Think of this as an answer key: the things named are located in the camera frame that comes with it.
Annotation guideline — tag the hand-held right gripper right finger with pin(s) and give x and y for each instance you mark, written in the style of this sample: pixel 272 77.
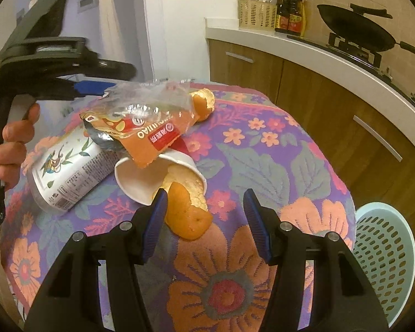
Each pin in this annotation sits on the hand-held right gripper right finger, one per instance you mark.
pixel 256 222

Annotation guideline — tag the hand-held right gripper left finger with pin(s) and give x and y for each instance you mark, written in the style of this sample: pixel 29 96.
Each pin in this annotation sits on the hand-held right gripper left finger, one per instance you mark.
pixel 155 222

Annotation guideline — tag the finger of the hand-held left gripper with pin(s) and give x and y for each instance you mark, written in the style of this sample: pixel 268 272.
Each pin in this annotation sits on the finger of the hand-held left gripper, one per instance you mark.
pixel 114 69
pixel 93 88

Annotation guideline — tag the large orange peel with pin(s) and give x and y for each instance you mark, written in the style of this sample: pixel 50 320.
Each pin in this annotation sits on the large orange peel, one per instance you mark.
pixel 188 218

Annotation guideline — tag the orange plastic snack wrapper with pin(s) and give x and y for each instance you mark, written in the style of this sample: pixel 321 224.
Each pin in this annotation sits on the orange plastic snack wrapper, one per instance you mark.
pixel 152 135

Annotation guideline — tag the light blue plastic basket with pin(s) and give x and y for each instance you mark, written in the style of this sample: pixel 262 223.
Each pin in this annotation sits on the light blue plastic basket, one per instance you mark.
pixel 384 249

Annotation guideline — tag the person's left hand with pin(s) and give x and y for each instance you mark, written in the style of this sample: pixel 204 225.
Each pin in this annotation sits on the person's left hand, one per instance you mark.
pixel 15 129

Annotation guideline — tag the white paper cup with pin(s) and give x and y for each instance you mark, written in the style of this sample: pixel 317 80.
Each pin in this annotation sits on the white paper cup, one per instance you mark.
pixel 138 183

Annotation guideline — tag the floral towel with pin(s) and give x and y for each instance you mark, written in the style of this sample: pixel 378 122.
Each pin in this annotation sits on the floral towel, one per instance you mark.
pixel 262 152

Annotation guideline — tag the white floral drink can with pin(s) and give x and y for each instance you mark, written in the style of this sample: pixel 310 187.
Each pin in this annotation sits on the white floral drink can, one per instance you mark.
pixel 72 173

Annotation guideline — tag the small orange peel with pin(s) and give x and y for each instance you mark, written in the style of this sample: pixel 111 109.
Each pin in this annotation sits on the small orange peel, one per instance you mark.
pixel 202 109

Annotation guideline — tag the wooden kitchen cabinet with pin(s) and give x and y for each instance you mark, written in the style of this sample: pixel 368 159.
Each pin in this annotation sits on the wooden kitchen cabinet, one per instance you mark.
pixel 325 110

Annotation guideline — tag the cream plastic utensil basket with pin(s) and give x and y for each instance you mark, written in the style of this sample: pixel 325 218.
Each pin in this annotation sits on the cream plastic utensil basket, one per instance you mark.
pixel 257 15

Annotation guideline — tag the dark sauce bottle red label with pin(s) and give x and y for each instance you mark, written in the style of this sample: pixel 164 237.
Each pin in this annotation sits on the dark sauce bottle red label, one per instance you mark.
pixel 281 13
pixel 295 15

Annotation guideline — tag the black gas stove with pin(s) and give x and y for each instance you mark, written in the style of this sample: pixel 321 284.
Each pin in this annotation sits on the black gas stove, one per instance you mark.
pixel 396 77

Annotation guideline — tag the black wok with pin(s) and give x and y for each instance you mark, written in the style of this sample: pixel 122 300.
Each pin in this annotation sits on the black wok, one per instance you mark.
pixel 356 31

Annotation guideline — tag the white wall vent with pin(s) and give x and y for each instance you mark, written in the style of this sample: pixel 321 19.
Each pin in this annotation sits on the white wall vent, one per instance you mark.
pixel 88 4

